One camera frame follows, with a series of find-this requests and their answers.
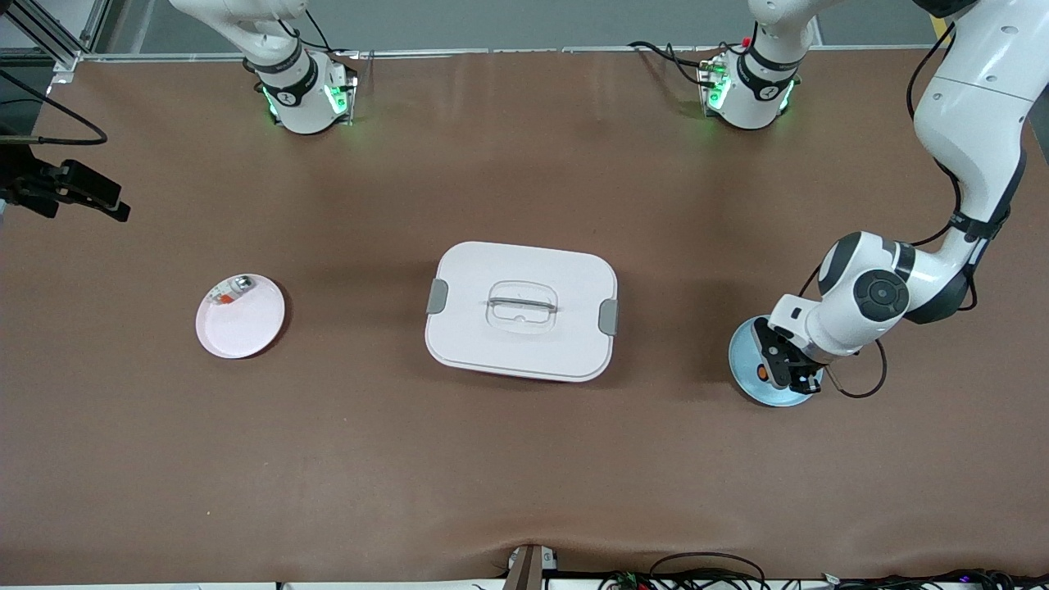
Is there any silver table edge rail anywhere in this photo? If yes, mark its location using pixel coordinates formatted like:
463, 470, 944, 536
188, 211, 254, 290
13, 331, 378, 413
78, 47, 935, 63

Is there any black tangled cable bundle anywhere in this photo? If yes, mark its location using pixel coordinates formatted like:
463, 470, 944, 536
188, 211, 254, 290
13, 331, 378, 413
820, 568, 1049, 590

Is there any light blue round plate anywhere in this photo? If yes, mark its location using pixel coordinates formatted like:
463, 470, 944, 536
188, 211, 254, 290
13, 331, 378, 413
728, 316, 824, 408

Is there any black right arm base cable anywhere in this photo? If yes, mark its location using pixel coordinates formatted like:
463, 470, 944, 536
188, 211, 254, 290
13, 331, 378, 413
279, 8, 361, 60

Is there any grey box lid handle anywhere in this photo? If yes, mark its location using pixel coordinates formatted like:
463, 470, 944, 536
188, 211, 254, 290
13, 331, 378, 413
487, 297, 559, 317

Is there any brown camera mounting post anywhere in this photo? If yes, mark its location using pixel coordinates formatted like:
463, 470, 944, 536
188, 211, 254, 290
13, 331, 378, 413
502, 544, 560, 590

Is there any pink round plate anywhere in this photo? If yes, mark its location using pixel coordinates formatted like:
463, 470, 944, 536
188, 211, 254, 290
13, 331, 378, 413
195, 274, 287, 360

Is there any black left arm base cable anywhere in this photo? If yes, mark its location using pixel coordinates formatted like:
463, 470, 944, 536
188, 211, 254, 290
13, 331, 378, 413
629, 39, 722, 87

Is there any black looped cable bundle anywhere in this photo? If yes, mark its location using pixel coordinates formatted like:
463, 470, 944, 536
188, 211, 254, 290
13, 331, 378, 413
598, 551, 769, 590

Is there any white lidded storage box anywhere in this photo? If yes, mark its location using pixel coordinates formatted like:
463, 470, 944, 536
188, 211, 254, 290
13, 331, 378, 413
425, 241, 620, 384

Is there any silver headed switch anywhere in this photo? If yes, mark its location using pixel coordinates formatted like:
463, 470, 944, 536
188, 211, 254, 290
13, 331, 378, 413
208, 276, 257, 307

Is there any black arm base cable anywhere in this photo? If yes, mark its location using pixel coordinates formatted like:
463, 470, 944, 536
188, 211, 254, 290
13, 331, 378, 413
279, 8, 361, 60
629, 39, 722, 87

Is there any aluminium frame profile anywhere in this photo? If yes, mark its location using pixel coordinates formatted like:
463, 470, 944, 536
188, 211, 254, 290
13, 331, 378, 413
0, 0, 111, 83

